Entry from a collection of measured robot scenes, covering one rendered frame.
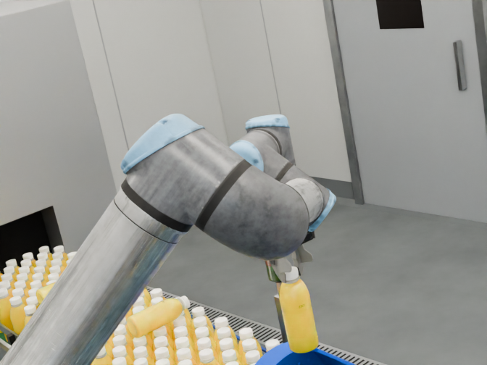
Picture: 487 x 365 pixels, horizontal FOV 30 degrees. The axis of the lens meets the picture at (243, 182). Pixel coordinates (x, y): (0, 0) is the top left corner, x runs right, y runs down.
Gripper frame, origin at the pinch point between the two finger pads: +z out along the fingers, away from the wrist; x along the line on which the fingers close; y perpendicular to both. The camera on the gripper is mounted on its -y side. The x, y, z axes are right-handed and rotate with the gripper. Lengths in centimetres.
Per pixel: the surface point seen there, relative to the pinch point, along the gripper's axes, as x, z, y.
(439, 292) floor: 220, 142, -171
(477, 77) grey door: 306, 45, -200
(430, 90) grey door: 303, 53, -235
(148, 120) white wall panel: 218, 64, -445
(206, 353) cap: 0, 35, -46
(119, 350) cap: -14, 35, -71
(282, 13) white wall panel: 296, 1, -361
